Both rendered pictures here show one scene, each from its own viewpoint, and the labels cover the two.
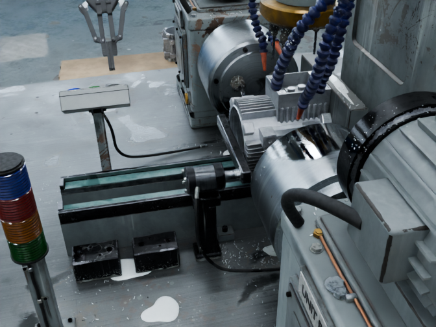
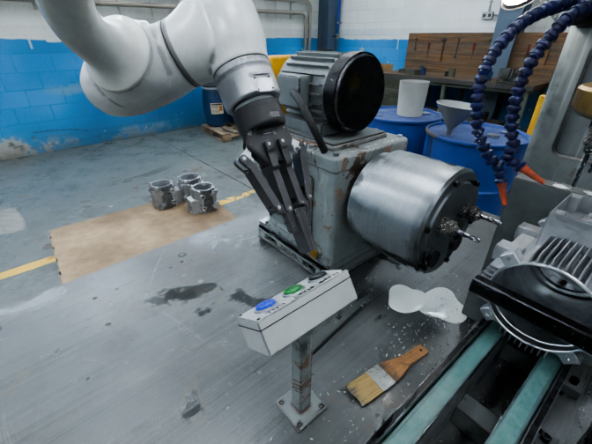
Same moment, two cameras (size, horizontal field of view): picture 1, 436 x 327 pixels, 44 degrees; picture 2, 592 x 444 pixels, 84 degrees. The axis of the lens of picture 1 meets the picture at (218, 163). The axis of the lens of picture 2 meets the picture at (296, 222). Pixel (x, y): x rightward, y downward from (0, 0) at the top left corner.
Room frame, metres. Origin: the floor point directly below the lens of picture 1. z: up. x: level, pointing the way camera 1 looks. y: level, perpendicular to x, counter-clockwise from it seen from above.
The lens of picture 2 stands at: (0.91, 0.49, 1.40)
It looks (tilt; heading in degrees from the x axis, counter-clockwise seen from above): 30 degrees down; 331
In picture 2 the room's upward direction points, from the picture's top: straight up
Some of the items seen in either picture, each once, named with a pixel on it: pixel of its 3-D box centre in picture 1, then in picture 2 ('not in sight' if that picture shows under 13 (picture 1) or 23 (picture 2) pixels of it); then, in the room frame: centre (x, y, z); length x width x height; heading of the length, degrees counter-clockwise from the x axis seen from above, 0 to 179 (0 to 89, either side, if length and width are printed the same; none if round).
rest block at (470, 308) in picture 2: not in sight; (486, 297); (1.20, -0.19, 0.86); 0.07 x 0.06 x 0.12; 11
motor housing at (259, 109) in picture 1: (278, 133); (558, 282); (1.08, -0.14, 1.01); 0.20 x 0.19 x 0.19; 101
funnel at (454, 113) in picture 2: not in sight; (454, 123); (2.22, -1.31, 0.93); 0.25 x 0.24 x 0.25; 103
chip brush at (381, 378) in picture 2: not in sight; (391, 370); (1.19, 0.11, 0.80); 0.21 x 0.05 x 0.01; 94
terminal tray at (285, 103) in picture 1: (296, 96); (587, 230); (1.09, -0.18, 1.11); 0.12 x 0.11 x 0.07; 101
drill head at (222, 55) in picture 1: (241, 64); (394, 202); (1.43, -0.07, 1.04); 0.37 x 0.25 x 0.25; 11
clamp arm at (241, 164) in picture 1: (231, 146); (554, 323); (1.03, -0.03, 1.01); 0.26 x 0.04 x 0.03; 11
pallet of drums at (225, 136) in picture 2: not in sight; (243, 107); (6.15, -1.40, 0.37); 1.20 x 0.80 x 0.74; 98
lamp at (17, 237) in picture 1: (21, 221); not in sight; (0.68, 0.33, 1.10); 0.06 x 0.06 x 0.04
